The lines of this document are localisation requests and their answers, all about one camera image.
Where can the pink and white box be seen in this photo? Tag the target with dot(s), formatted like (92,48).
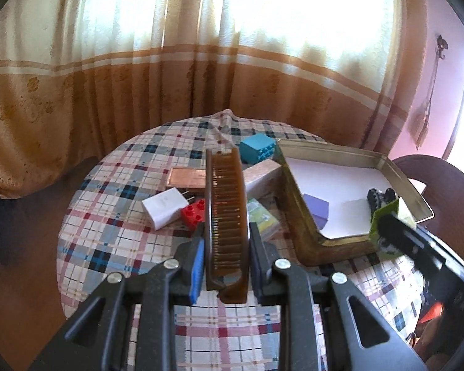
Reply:
(261,177)

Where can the plaid tablecloth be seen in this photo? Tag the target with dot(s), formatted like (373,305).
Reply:
(112,208)

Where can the white paper sheet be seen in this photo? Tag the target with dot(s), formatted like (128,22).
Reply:
(332,177)

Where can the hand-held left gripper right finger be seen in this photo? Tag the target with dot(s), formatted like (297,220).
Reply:
(258,266)

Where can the green packet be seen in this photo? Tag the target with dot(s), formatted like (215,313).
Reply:
(382,220)

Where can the white charger adapter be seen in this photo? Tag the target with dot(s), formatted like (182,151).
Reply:
(164,208)

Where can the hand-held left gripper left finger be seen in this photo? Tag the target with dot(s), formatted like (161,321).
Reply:
(195,270)

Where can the green and yellow small box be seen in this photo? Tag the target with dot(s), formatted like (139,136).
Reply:
(263,220)

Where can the brown plastic comb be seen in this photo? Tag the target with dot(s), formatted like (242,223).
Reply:
(226,201)

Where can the beige and orange curtain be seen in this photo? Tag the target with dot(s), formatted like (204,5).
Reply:
(100,85)

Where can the black toy car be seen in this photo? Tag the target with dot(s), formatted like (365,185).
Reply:
(375,199)

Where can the metal wall hook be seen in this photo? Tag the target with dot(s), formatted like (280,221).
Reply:
(443,44)

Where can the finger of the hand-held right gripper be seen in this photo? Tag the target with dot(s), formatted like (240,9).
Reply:
(396,230)

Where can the red building block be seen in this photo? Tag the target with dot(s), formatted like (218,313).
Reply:
(191,214)

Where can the brown rectangular card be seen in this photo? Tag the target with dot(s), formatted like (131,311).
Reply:
(185,177)

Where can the teal building block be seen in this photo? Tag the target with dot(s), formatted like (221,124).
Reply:
(255,147)

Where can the brown wooden chair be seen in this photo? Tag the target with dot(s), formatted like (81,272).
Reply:
(440,174)

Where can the gold metal tin tray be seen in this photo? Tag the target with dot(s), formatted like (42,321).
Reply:
(305,235)

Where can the purple block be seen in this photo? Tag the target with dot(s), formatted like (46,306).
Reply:
(317,208)

